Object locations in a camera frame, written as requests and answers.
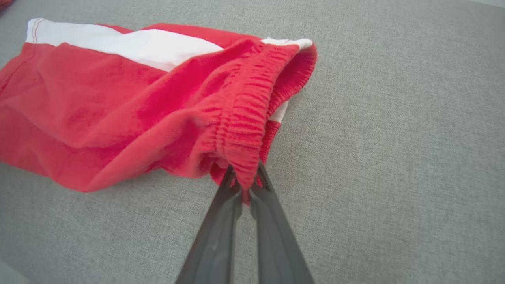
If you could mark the red basketball jersey white sleeves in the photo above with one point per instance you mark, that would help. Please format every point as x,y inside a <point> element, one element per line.
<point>4,3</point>

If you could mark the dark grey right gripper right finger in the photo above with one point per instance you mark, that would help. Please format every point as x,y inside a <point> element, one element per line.
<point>276,248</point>

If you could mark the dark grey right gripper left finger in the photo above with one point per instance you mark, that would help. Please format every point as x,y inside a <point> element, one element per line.
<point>215,244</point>

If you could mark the grey fabric sofa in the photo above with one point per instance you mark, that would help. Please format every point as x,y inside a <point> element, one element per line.
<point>394,177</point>

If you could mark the red shorts with white stripe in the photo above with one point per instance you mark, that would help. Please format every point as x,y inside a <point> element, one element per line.
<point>118,110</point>

